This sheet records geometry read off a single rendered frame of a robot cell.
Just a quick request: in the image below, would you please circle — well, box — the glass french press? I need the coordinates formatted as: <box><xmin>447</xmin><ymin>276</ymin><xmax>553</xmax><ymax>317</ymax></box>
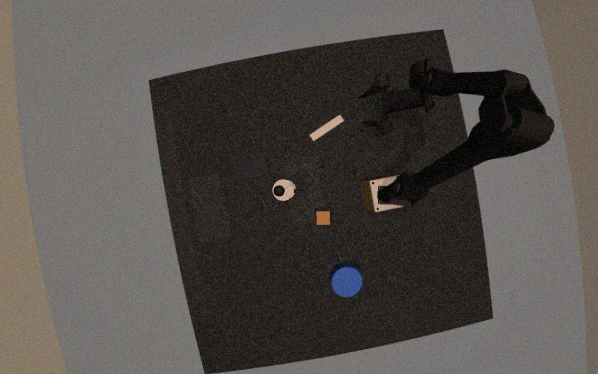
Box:
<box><xmin>273</xmin><ymin>179</ymin><xmax>304</xmax><ymax>201</ymax></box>

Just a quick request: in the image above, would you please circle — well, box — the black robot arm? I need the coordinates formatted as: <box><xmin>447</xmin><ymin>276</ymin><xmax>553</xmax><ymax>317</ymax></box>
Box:
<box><xmin>377</xmin><ymin>58</ymin><xmax>555</xmax><ymax>207</ymax></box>

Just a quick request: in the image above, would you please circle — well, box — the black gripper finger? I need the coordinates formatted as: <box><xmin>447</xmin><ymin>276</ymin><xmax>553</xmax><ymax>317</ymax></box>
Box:
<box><xmin>359</xmin><ymin>82</ymin><xmax>380</xmax><ymax>99</ymax></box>
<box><xmin>361</xmin><ymin>120</ymin><xmax>381</xmax><ymax>130</ymax></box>

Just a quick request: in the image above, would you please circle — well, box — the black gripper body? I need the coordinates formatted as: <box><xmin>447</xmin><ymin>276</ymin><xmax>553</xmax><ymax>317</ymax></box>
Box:
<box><xmin>375</xmin><ymin>73</ymin><xmax>409</xmax><ymax>135</ymax></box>

